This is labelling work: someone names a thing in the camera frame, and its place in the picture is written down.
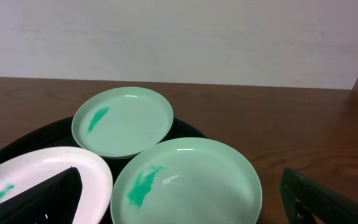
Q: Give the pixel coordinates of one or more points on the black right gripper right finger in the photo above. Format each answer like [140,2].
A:
[305,200]

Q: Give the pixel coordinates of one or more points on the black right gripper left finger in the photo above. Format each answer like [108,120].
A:
[54,200]

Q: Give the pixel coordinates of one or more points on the white plate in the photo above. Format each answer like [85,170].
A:
[25,171]

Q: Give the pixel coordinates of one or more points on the green plate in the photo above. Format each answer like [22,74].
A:
[122,122]
[187,180]

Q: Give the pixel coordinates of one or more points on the black round tray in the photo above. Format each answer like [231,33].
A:
[59,133]

